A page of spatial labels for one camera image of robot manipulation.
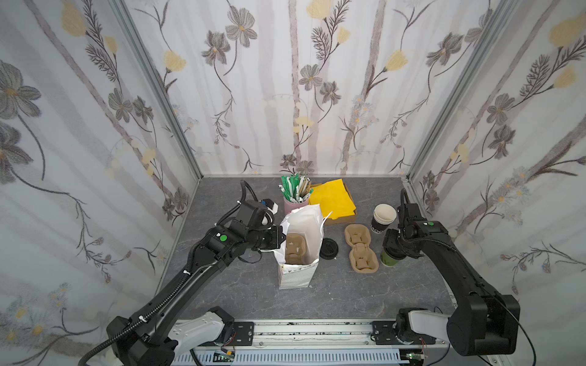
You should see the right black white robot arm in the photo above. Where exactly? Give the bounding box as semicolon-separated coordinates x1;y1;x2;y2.
383;221;524;356

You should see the brown pulp carrier top piece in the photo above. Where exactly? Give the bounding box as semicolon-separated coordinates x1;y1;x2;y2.
285;233;308;265

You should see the green white straws bundle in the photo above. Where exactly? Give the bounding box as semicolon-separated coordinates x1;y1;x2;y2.
279;174;313;204

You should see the white patterned paper bag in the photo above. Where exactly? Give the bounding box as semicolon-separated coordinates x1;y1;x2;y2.
273;204;330;290

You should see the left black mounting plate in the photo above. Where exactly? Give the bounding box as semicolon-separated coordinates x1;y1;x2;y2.
215;322;255;347

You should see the yellow napkins stack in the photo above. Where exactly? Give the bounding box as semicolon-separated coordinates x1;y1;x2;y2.
309;179;356;220

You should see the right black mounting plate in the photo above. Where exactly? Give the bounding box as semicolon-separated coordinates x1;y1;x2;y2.
371;320;436;346

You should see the black mounting plate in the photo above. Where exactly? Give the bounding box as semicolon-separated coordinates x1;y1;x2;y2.
371;320;436;346
215;322;255;347

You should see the green paper cup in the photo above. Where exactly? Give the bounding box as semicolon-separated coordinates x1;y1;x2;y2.
380;249;404;267

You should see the black paper cup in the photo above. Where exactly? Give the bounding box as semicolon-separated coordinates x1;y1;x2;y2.
371;204;398;233

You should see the brown cardboard napkin box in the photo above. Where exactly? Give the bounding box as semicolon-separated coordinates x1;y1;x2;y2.
325;182;357;226

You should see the black cup lid stack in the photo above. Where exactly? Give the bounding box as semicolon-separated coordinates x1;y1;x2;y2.
319;238;339;260

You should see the pink cup holder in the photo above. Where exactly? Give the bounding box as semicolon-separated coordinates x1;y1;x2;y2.
284;198;309;215

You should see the brown pulp cup carrier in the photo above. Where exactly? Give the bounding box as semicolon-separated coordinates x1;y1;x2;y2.
344;224;379;275

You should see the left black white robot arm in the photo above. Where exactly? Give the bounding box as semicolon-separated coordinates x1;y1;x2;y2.
78;225;285;365

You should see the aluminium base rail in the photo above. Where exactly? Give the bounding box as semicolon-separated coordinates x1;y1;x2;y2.
173;317;509;366

